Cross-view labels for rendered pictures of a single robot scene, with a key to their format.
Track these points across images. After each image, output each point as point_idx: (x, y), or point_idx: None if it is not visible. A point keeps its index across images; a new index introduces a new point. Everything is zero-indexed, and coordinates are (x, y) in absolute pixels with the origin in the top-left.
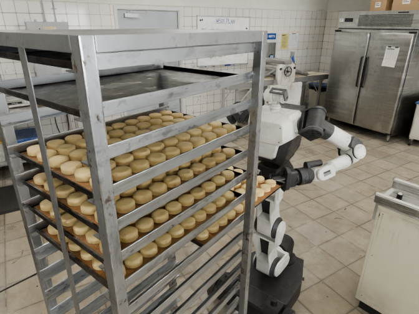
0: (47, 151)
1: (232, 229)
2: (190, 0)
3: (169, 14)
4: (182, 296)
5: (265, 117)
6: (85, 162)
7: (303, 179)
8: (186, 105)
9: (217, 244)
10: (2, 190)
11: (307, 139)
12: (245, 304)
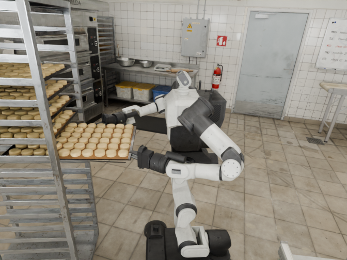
0: None
1: (223, 206)
2: (327, 2)
3: (299, 15)
4: (137, 222)
5: (169, 97)
6: None
7: (150, 165)
8: (292, 99)
9: (199, 209)
10: (136, 116)
11: (187, 130)
12: (67, 233)
